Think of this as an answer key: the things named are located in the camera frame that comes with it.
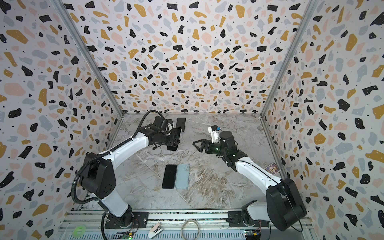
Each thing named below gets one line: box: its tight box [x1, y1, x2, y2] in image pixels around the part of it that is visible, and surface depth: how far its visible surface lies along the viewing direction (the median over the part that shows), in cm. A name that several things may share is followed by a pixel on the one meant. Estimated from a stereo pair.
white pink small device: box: [148, 223, 163, 239], surface depth 70 cm
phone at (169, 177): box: [161, 164, 177, 189], surface depth 91 cm
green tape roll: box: [73, 225, 86, 238], surface depth 72 cm
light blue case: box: [175, 164, 190, 189], surface depth 91 cm
